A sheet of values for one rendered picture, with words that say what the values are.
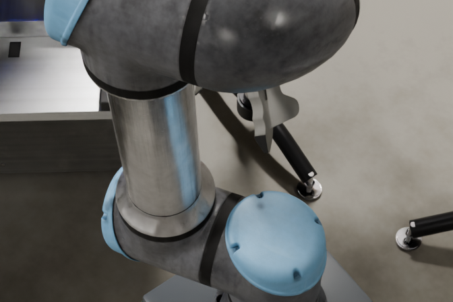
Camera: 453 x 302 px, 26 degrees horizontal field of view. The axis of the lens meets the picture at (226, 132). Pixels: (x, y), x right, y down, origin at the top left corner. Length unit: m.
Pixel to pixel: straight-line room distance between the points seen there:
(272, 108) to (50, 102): 0.37
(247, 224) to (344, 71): 1.47
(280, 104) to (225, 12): 0.41
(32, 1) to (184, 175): 0.58
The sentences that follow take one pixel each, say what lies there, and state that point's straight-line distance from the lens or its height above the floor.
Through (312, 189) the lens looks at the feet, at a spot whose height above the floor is 0.01.
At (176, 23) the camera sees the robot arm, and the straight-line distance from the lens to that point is 0.78.
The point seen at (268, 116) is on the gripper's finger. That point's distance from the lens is 1.18.
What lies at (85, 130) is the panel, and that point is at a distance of 2.14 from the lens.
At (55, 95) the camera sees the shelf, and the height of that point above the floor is 0.88.
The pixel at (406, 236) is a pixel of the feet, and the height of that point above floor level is 0.01.
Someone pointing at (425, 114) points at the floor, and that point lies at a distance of 2.51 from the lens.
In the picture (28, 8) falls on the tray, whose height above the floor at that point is 0.88.
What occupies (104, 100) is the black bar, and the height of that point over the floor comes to 0.90.
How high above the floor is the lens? 2.00
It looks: 56 degrees down
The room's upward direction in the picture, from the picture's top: straight up
